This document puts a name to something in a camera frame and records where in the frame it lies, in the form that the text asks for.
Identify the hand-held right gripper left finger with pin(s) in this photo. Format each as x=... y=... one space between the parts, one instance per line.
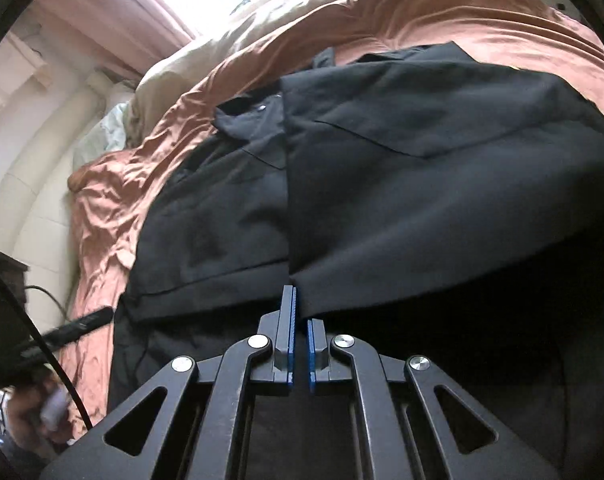
x=293 y=340

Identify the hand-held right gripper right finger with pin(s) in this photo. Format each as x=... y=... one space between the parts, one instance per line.
x=311 y=355

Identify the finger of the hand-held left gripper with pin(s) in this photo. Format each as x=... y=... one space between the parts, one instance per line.
x=84 y=321

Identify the black shirt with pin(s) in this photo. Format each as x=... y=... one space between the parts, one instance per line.
x=406 y=185

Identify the person's left hand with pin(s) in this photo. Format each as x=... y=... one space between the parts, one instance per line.
x=24 y=410

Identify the salmon pink bed sheet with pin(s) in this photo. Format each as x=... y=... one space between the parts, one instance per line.
x=112 y=220

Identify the cream padded headboard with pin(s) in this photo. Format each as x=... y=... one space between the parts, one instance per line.
x=37 y=195

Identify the pale pillow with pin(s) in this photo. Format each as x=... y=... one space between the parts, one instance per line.
x=107 y=130

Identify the light beige duvet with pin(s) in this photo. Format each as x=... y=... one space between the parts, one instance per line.
x=182 y=70

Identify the pink curtain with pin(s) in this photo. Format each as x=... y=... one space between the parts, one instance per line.
x=107 y=5

